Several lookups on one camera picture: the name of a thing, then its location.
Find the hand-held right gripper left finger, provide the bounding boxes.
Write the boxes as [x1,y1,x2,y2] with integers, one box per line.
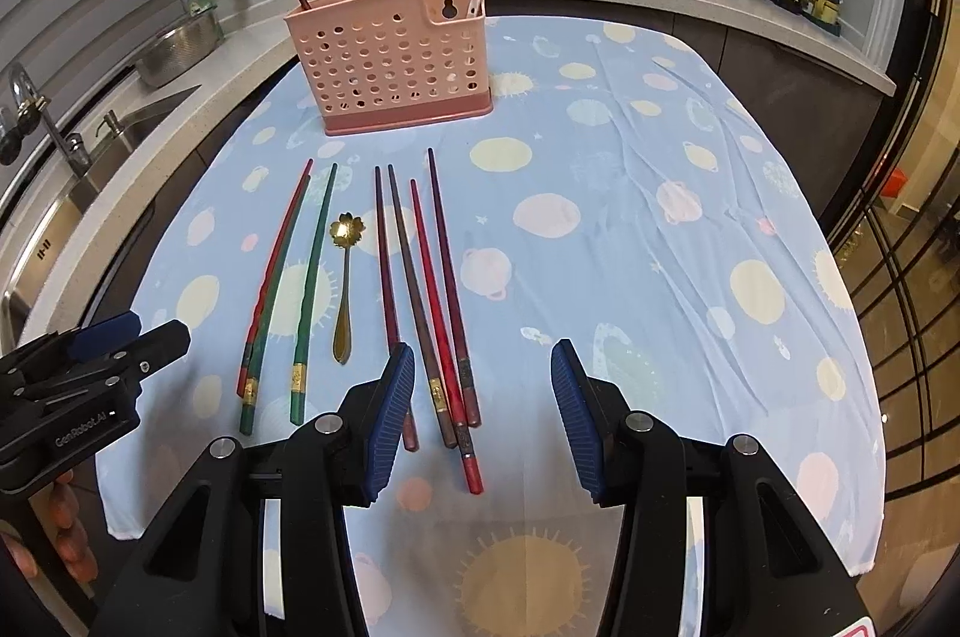
[90,341,418,637]

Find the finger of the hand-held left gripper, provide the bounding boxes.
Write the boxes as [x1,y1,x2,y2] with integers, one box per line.
[97,319,191,384]
[0,310,143,375]

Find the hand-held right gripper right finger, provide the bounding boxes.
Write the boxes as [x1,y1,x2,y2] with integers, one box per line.
[550,338,863,637]

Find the gold flower spoon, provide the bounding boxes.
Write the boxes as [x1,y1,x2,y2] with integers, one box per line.
[328,212,363,366]

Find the green chopstick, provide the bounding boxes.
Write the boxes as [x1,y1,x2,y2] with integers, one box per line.
[289,163,338,426]
[238,176,313,436]

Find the dark red chopstick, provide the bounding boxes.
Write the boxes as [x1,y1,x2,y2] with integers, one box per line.
[373,164,419,453]

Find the pink perforated utensil holder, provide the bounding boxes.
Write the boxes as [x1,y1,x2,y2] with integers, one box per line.
[283,0,496,138]

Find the person's left hand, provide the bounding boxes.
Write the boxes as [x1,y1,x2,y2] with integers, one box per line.
[0,468,100,582]

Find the dark purple chopstick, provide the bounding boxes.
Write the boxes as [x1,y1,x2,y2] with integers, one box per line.
[426,148,482,428]

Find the chrome faucet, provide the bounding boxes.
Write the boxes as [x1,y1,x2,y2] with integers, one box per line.
[7,63,92,181]

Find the steel kitchen sink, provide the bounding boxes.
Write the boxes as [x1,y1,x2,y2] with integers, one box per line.
[56,82,203,192]

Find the blue printed tablecloth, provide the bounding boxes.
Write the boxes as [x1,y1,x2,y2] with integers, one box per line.
[97,14,883,637]

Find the steel mixing bowl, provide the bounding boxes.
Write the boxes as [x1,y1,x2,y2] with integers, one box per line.
[135,11,226,88]

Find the grey window blinds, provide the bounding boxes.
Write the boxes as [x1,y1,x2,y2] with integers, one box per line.
[0,0,188,109]

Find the black grid glass door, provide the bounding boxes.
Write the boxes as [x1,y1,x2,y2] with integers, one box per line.
[825,0,960,533]

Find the tray of small bottles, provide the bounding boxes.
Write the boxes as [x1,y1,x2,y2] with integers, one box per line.
[801,0,842,38]

